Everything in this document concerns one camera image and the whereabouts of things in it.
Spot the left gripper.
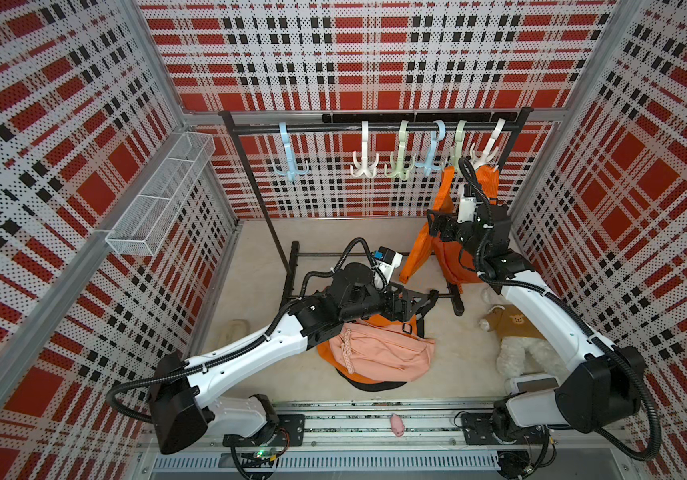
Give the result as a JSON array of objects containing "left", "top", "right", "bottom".
[{"left": 340, "top": 279, "right": 425, "bottom": 323}]

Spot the pink bag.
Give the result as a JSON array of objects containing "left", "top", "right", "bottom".
[{"left": 326, "top": 320, "right": 437, "bottom": 383}]

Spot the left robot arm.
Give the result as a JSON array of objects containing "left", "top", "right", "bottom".
[{"left": 106, "top": 237, "right": 439, "bottom": 455}]

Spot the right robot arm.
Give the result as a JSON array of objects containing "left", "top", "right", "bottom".
[{"left": 427, "top": 158, "right": 663, "bottom": 461}]

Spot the orange bag with black trim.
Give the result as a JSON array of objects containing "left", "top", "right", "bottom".
[{"left": 317, "top": 314, "right": 417, "bottom": 393}]

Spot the green hook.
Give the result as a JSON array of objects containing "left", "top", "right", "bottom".
[
  {"left": 449, "top": 120, "right": 467, "bottom": 172},
  {"left": 385, "top": 120, "right": 413, "bottom": 181}
]

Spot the white hook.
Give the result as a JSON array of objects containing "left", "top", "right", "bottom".
[
  {"left": 469, "top": 118, "right": 505, "bottom": 170},
  {"left": 351, "top": 121, "right": 379, "bottom": 179}
]

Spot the light blue hook far left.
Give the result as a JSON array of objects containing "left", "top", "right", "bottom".
[{"left": 272, "top": 122, "right": 310, "bottom": 182}]

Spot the white teddy bear brown shirt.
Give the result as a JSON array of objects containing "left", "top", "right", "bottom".
[{"left": 479, "top": 286, "right": 569, "bottom": 380}]

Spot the black garment rack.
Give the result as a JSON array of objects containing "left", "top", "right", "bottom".
[{"left": 218, "top": 108, "right": 533, "bottom": 302}]

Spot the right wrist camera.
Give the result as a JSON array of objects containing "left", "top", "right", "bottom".
[{"left": 457, "top": 184, "right": 477, "bottom": 223}]

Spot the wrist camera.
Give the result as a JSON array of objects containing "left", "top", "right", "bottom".
[
  {"left": 457, "top": 184, "right": 477, "bottom": 223},
  {"left": 373, "top": 246, "right": 403, "bottom": 290}
]

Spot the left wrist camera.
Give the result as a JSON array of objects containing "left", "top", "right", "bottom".
[{"left": 373, "top": 246, "right": 403, "bottom": 290}]

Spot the black wall hook strip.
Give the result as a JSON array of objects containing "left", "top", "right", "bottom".
[{"left": 322, "top": 111, "right": 519, "bottom": 124}]

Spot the small pink object on rail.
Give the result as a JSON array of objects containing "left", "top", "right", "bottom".
[{"left": 389, "top": 414, "right": 405, "bottom": 438}]

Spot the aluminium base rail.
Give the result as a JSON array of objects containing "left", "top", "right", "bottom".
[{"left": 131, "top": 401, "right": 639, "bottom": 479}]

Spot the white wire mesh basket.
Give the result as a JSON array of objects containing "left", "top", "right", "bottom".
[{"left": 106, "top": 132, "right": 214, "bottom": 257}]

